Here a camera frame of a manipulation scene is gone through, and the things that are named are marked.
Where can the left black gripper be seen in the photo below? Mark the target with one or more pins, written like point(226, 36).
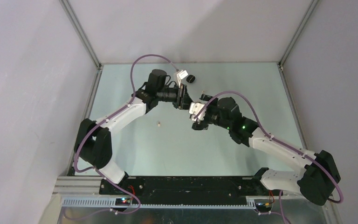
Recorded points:
point(183, 99)

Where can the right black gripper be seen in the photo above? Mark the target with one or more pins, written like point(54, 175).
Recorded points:
point(203, 124)

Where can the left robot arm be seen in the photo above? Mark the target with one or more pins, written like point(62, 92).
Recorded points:
point(94, 138)

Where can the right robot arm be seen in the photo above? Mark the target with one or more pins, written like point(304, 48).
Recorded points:
point(313, 175)

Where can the black earbud charging case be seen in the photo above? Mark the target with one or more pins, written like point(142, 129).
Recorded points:
point(190, 78)

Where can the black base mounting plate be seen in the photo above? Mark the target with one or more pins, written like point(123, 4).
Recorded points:
point(195, 190)

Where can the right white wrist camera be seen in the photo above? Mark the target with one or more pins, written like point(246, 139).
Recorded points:
point(197, 111)

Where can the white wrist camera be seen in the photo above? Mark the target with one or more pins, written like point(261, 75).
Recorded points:
point(180, 75)
point(197, 111)

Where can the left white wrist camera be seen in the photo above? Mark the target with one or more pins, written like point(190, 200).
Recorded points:
point(180, 75)

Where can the left aluminium frame post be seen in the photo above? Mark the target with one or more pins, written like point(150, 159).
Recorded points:
point(73, 18)

